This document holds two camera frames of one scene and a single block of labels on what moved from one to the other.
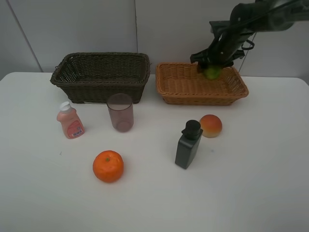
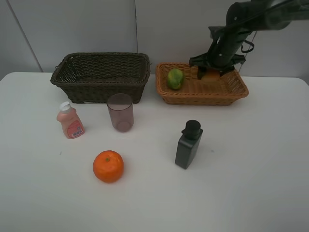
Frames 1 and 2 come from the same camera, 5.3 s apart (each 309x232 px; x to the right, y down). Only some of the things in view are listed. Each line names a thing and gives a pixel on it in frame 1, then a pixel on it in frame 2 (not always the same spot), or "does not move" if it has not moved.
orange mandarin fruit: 108,166 does not move
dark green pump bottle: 188,143 does not move
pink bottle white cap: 72,124 does not move
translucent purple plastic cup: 120,107 does not move
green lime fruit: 213,73 → 175,78
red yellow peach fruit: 211,125 → 212,74
